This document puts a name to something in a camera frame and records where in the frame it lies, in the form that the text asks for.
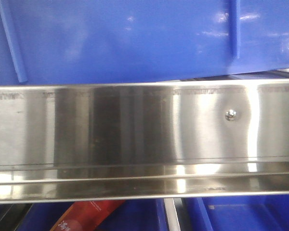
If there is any blue plastic bin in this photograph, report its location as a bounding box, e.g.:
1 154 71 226
0 0 289 85

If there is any blue bin lower shelf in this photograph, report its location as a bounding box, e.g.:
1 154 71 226
184 194 289 231

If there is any red product box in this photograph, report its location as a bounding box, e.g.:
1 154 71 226
51 200 125 231

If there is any stainless steel rack rail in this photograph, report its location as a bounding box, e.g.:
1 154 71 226
0 79 289 204

